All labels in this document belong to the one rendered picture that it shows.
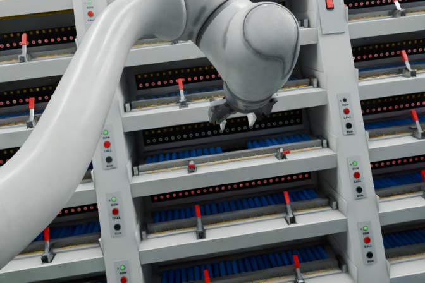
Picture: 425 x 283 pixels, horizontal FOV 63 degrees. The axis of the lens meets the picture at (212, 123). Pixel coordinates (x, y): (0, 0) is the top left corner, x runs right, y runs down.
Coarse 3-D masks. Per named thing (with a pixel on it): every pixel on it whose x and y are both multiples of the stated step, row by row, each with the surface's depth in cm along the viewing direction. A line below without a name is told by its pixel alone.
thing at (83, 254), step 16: (64, 208) 112; (80, 208) 113; (96, 208) 113; (64, 224) 111; (80, 224) 111; (96, 224) 109; (48, 240) 98; (64, 240) 102; (80, 240) 102; (96, 240) 103; (16, 256) 101; (32, 256) 99; (48, 256) 95; (64, 256) 98; (80, 256) 97; (96, 256) 96; (0, 272) 94; (16, 272) 95; (32, 272) 95; (48, 272) 96; (64, 272) 96; (80, 272) 97
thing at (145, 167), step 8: (288, 144) 106; (296, 144) 106; (304, 144) 106; (312, 144) 106; (320, 144) 106; (232, 152) 105; (240, 152) 104; (248, 152) 105; (256, 152) 105; (264, 152) 105; (272, 152) 106; (168, 160) 105; (176, 160) 104; (184, 160) 103; (200, 160) 104; (208, 160) 104; (216, 160) 104; (232, 160) 103; (144, 168) 103; (152, 168) 103; (160, 168) 103; (176, 168) 102
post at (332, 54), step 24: (312, 0) 104; (312, 48) 109; (336, 48) 103; (336, 72) 103; (336, 96) 103; (312, 120) 118; (336, 120) 102; (360, 120) 103; (360, 144) 102; (336, 168) 103; (360, 216) 101; (336, 240) 111; (360, 264) 100; (384, 264) 100
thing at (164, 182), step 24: (168, 144) 116; (192, 144) 116; (336, 144) 101; (216, 168) 101; (240, 168) 100; (264, 168) 101; (288, 168) 101; (312, 168) 102; (144, 192) 99; (168, 192) 99
